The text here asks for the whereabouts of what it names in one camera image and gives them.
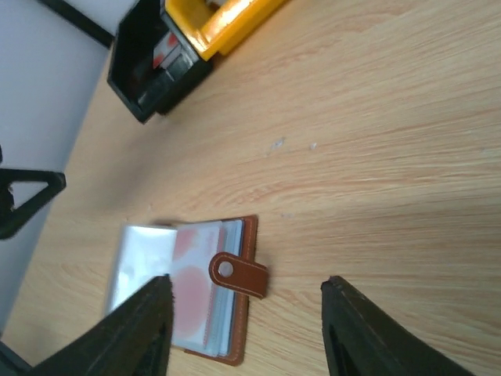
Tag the red card in holder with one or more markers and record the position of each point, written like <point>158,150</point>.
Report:
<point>193,289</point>

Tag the black enclosure frame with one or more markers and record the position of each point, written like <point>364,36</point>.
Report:
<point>79,20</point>

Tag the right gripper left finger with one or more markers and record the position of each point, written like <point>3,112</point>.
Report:
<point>135,339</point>

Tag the brown leather card holder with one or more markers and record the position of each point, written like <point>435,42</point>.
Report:
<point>145,252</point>

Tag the left black bin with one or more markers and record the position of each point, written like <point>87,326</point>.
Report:
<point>146,91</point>

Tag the yellow middle bin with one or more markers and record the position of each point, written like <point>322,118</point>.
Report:
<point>214,30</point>

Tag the red white card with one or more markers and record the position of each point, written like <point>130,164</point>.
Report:
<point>165,50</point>

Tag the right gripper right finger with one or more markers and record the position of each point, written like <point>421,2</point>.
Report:
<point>361,339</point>

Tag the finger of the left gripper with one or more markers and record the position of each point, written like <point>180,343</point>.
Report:
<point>14,218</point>

